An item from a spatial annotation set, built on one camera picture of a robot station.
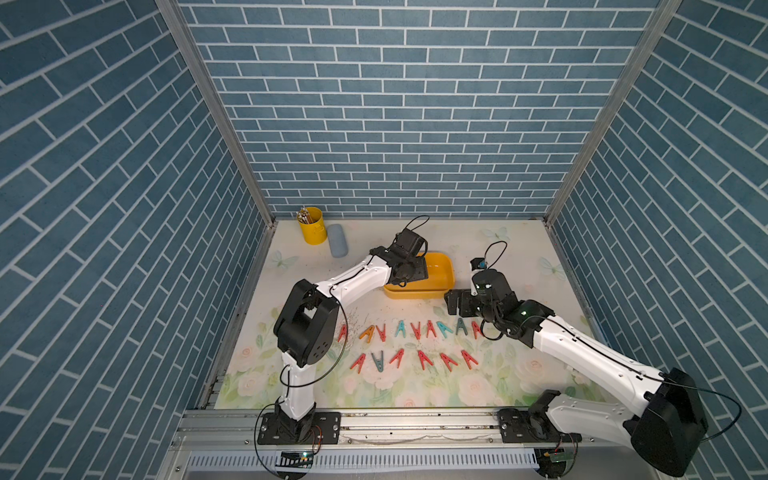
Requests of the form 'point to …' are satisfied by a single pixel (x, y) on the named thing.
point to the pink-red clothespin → (430, 327)
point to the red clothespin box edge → (447, 361)
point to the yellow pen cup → (314, 233)
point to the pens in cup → (303, 216)
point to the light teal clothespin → (444, 329)
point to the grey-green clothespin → (461, 325)
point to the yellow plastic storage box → (441, 279)
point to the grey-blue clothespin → (379, 362)
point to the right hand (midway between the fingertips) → (460, 296)
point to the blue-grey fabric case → (337, 241)
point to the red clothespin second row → (359, 362)
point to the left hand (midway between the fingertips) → (426, 274)
